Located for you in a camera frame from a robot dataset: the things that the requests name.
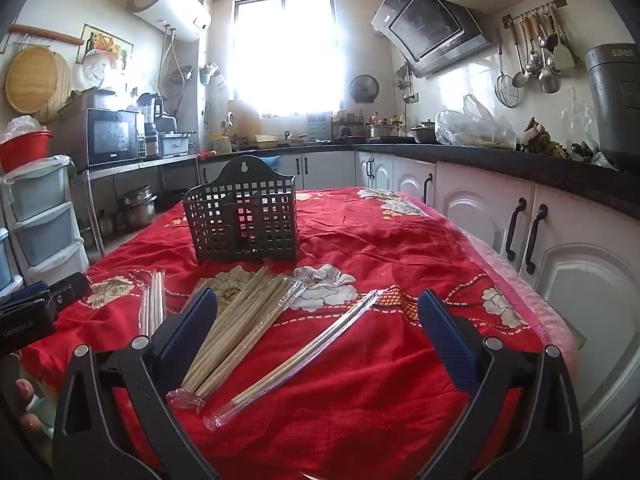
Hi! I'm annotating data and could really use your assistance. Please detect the small silver countertop appliance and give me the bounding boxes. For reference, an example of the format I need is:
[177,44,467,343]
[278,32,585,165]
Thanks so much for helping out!
[137,132,161,159]

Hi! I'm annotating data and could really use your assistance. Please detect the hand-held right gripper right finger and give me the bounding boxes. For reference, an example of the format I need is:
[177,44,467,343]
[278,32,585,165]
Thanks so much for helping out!
[416,287,585,480]

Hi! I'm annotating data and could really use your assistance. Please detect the dark lidded cooking pot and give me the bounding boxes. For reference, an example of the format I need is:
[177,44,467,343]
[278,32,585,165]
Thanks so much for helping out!
[411,119,440,144]

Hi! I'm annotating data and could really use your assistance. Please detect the plastic drawer unit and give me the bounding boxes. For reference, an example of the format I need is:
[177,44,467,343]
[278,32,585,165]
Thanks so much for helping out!
[0,157,90,292]

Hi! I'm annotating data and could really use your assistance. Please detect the small round wall fan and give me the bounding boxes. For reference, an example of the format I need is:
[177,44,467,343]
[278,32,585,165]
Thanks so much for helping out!
[349,74,380,103]

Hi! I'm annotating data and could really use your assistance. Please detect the black range hood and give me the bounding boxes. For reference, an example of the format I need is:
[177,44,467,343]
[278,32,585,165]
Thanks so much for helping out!
[370,0,494,79]

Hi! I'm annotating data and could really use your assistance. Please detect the countertop spice rack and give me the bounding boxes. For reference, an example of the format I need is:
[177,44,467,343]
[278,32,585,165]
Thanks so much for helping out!
[330,110,367,139]

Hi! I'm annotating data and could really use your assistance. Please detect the metal shelf rack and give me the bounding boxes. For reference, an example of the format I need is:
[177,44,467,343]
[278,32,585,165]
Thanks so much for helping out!
[75,154,201,257]

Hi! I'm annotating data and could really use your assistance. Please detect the fruit wall picture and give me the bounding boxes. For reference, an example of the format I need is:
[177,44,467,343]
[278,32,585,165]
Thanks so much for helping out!
[80,23,135,69]

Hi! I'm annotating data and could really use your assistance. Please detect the round bamboo trays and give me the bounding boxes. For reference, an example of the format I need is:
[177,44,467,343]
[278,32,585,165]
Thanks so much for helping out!
[5,45,72,124]

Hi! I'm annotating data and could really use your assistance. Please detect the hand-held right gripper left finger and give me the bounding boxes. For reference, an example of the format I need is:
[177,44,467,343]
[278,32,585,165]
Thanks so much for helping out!
[51,286,221,480]

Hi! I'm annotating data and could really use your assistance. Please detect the wall mounted caddy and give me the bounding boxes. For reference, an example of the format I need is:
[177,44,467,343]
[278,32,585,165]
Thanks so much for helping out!
[200,62,227,87]

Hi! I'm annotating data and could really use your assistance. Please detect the red floral tablecloth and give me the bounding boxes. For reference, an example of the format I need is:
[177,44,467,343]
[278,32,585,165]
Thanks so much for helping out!
[20,186,546,480]

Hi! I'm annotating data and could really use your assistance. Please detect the white desk fan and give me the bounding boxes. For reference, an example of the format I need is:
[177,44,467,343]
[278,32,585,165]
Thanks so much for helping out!
[75,50,125,94]

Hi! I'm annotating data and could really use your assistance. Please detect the dark plastic utensil basket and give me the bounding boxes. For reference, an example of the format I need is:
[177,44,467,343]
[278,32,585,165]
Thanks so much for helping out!
[182,155,299,264]

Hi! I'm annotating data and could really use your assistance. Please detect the row of hanging kitchen utensils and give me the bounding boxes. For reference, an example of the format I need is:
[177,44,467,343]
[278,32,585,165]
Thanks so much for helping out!
[510,4,579,95]

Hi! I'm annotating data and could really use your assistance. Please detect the stacked steel pots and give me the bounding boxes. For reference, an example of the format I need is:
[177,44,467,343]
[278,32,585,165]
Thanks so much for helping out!
[117,185,159,229]

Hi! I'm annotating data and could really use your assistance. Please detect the large clear plastic bag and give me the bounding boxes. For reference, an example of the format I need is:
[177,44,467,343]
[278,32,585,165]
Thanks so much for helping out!
[435,94,517,150]

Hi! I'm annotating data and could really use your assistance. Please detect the pink padded table cover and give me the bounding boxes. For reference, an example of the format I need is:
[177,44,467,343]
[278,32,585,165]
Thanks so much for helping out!
[440,202,587,353]

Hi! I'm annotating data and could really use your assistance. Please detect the black microwave oven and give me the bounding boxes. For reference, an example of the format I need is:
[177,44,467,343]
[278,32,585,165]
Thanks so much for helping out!
[85,107,146,168]

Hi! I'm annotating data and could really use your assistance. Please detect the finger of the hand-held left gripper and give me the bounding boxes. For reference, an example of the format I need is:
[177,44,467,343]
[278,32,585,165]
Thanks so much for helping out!
[45,271,92,312]
[0,281,51,312]

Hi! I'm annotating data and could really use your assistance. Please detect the white plastic bag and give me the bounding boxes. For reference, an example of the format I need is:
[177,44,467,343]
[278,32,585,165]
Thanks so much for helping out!
[2,115,42,137]

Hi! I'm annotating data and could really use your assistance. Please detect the black blender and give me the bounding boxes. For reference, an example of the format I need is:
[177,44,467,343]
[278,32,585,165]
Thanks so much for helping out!
[137,92,166,133]

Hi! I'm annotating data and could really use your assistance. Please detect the white water heater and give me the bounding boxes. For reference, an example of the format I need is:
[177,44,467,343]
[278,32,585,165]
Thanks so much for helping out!
[127,0,213,43]

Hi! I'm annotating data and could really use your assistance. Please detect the red plastic basin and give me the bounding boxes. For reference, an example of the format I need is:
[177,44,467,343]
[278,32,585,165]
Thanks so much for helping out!
[0,130,54,174]

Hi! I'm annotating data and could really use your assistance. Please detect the striped knife holder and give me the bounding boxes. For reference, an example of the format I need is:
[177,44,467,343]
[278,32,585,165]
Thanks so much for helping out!
[306,112,334,141]

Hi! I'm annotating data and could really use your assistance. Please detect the hanging ladles by fan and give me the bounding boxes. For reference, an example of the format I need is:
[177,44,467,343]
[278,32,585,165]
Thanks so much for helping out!
[395,62,419,104]

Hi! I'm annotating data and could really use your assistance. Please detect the small clear plastic bag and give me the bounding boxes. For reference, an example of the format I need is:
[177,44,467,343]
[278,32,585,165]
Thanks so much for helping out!
[561,87,601,161]

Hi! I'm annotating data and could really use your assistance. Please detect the grey plastic dish box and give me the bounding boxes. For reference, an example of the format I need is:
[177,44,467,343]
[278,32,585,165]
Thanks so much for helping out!
[159,130,199,157]

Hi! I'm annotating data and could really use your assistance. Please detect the ginger roots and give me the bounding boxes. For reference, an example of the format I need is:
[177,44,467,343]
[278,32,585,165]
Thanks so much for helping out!
[519,117,566,156]

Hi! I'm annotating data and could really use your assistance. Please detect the steel cooking pot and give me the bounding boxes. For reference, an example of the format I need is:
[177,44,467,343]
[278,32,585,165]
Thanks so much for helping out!
[368,119,405,140]

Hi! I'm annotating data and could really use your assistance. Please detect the wooden rolling pin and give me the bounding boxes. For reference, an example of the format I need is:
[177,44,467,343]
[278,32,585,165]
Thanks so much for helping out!
[7,24,86,46]

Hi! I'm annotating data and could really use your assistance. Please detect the black kitchen countertop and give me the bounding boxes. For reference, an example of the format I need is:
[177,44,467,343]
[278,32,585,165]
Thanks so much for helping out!
[200,141,640,221]

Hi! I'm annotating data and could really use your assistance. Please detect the kitchen window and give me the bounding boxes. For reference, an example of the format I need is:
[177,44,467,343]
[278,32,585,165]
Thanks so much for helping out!
[231,0,347,117]

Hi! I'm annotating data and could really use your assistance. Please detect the grey kitchen appliance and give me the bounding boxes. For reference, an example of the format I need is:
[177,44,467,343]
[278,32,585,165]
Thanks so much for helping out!
[584,44,640,172]

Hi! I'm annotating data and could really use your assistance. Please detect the bunch of chopsticks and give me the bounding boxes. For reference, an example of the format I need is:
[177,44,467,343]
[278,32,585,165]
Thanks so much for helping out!
[166,259,307,413]

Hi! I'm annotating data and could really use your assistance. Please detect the person's left hand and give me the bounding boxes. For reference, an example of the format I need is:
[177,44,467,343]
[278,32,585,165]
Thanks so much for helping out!
[12,377,42,433]

